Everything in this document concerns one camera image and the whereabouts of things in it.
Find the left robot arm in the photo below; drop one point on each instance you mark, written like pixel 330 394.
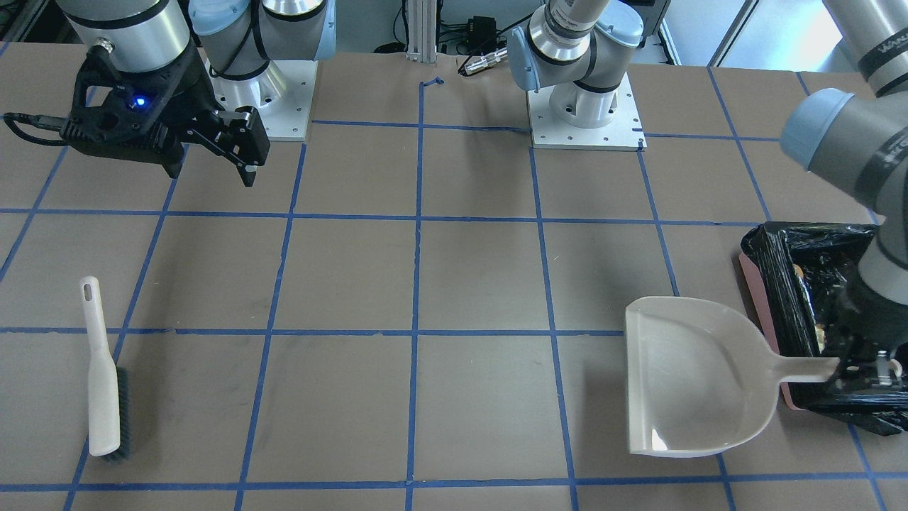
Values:
pixel 582 49

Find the pink bin with black liner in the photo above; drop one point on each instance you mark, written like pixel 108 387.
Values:
pixel 829 253

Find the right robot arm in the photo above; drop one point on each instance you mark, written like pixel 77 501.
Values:
pixel 236 40

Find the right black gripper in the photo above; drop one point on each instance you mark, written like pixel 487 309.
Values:
pixel 186 91

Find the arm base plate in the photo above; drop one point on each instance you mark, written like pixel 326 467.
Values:
pixel 282 94
pixel 567 117

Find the white hand brush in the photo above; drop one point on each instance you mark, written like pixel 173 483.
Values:
pixel 109 435

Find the toy croissant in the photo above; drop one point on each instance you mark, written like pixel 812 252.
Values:
pixel 819 328

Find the aluminium frame post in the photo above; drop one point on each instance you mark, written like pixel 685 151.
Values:
pixel 421 31

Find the beige plastic dustpan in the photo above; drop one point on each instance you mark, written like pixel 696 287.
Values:
pixel 701 378

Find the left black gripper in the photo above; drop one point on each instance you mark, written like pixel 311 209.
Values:
pixel 860 309

